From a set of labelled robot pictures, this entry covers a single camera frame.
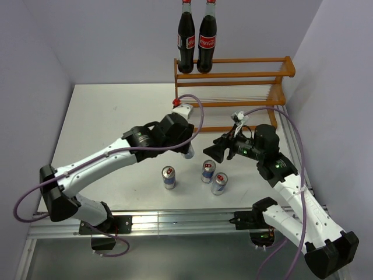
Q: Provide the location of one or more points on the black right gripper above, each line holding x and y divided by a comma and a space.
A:
217, 151

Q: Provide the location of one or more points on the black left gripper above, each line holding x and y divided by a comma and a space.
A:
187, 133

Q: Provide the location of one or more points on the silver blue can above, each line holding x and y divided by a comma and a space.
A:
219, 183
190, 153
168, 175
208, 170

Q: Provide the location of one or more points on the cola glass bottle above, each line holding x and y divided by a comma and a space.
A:
186, 39
207, 39

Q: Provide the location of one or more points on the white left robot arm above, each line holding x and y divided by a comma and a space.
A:
61, 192

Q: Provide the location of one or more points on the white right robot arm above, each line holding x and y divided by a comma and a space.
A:
326, 246

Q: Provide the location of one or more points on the orange wooden shelf rack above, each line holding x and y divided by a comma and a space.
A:
238, 89

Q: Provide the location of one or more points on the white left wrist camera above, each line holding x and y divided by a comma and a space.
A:
183, 109

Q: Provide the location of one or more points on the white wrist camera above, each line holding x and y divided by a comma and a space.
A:
183, 109
240, 119

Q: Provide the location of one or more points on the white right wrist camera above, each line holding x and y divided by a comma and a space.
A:
240, 119

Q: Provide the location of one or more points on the aluminium front rail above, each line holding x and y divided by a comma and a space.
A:
145, 223

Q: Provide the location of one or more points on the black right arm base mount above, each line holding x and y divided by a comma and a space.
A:
260, 232

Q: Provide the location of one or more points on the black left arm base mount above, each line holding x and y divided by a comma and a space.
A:
106, 236

